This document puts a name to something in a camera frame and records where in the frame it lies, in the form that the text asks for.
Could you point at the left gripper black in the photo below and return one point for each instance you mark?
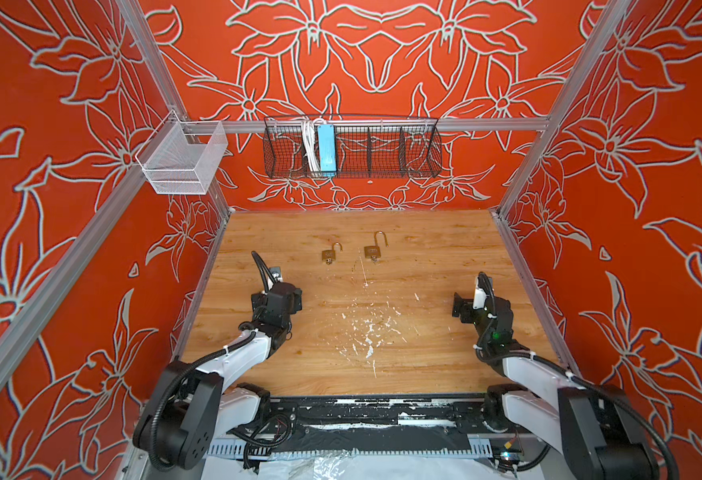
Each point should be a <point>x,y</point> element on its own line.
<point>258,303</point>

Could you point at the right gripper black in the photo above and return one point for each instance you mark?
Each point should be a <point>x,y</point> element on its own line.
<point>468,311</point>

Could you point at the small brass padlock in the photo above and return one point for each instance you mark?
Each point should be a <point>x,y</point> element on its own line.
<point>329,256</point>

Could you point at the large brass padlock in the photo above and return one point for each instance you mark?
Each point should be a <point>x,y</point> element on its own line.
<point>373,252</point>

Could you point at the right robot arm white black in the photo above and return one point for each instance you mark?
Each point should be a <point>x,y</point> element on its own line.
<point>595,428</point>

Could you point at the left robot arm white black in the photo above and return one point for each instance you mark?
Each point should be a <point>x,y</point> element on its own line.
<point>195,402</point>

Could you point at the clear plastic bin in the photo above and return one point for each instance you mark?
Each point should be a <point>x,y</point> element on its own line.
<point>177,160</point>

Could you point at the blue white box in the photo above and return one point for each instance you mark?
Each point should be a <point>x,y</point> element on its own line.
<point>327,149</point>

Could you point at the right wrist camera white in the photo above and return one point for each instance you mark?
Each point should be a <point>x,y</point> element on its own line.
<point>482,291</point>

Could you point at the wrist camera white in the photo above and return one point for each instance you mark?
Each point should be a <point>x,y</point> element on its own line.
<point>275,274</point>
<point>482,291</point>

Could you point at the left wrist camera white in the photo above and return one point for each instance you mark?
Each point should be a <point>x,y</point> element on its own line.
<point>275,274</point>

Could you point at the black wire basket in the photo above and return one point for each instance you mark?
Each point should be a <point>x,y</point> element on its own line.
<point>367,147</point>

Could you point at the aluminium frame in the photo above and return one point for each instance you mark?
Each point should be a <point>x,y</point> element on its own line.
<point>131,131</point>

